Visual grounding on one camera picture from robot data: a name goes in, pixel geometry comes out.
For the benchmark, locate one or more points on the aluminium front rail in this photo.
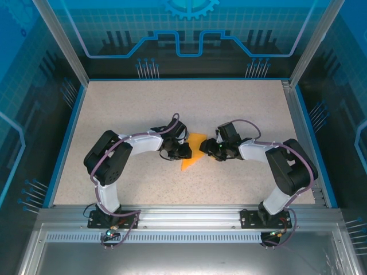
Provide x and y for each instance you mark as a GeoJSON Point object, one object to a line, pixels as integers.
{"type": "Point", "coordinates": [186, 215]}

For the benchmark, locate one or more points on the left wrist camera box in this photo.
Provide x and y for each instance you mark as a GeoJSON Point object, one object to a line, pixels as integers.
{"type": "Point", "coordinates": [183, 137]}

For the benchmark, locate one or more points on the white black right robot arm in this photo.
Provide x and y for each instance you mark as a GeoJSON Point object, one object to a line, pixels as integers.
{"type": "Point", "coordinates": [292, 169]}

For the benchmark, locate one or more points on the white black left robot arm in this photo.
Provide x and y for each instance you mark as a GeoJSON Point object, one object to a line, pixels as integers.
{"type": "Point", "coordinates": [107, 160]}

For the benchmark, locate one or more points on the aluminium side rail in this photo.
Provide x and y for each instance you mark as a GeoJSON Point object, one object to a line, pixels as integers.
{"type": "Point", "coordinates": [297, 120]}

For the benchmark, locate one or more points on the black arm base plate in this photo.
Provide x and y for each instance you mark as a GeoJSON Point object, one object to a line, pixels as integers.
{"type": "Point", "coordinates": [99, 224]}
{"type": "Point", "coordinates": [249, 222]}

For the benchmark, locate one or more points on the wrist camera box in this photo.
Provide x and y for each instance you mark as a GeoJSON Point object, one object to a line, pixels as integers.
{"type": "Point", "coordinates": [183, 137]}
{"type": "Point", "coordinates": [219, 137]}

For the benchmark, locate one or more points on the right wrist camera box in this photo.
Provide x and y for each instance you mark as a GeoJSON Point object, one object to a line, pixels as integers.
{"type": "Point", "coordinates": [219, 137]}

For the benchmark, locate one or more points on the aluminium frame post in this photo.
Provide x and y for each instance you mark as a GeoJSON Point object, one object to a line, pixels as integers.
{"type": "Point", "coordinates": [61, 43]}
{"type": "Point", "coordinates": [316, 43]}

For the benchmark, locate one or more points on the steel bottom tray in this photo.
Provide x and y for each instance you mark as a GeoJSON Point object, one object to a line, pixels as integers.
{"type": "Point", "coordinates": [172, 260]}

